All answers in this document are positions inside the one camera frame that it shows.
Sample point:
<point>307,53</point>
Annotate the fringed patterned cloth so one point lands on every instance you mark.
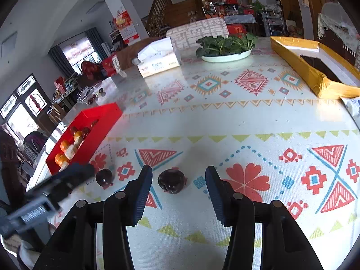
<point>337,32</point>

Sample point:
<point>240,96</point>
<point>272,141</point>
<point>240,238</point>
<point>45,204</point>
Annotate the brown chair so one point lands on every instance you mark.
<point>132,53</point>

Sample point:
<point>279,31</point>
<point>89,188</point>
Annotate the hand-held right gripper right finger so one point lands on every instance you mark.
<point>216,199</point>

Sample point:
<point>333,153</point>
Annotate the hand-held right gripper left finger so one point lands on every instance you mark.
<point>142,199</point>

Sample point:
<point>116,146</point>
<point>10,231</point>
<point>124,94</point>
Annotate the red wall calendar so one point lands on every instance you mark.
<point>126,26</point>

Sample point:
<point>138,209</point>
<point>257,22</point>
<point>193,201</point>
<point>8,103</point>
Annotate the black smartphone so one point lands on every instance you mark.
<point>320,69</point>

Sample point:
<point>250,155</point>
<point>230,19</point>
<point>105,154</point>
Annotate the wooden stair railing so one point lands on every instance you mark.
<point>157,14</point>

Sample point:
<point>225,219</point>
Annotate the person's left forearm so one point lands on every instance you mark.
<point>28,256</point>

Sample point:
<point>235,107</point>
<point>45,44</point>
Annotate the red gift box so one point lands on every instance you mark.
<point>236,30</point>

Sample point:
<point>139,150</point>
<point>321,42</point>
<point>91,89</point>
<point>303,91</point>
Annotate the checkered tablecloth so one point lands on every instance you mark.
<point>240,19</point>

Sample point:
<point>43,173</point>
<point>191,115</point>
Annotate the dark plum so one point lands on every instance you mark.
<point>171,181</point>
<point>104,177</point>

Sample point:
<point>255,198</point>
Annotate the green spinach leaves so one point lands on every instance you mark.
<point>225,45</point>

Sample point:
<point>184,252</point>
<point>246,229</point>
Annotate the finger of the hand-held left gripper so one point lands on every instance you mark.
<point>74,173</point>

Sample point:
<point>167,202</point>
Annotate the white oval plate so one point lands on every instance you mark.
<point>225,58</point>

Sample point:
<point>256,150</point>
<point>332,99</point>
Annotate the white plastic packet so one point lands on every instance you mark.
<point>351,108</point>

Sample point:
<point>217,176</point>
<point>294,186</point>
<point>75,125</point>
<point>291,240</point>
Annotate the white metal rack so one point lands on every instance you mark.
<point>273,22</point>

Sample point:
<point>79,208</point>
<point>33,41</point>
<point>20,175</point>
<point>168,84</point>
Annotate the yellow cardboard box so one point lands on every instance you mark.
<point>289,53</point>

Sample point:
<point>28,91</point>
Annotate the tissue box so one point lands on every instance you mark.
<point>157,62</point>

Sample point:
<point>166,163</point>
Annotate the chair with patterned cushion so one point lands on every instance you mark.
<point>197,32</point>

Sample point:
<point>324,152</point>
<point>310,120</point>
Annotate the grey curtain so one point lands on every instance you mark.
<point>59,60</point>
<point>95,43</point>

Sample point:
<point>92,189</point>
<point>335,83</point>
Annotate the mesh food cover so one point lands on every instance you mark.
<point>334,11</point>

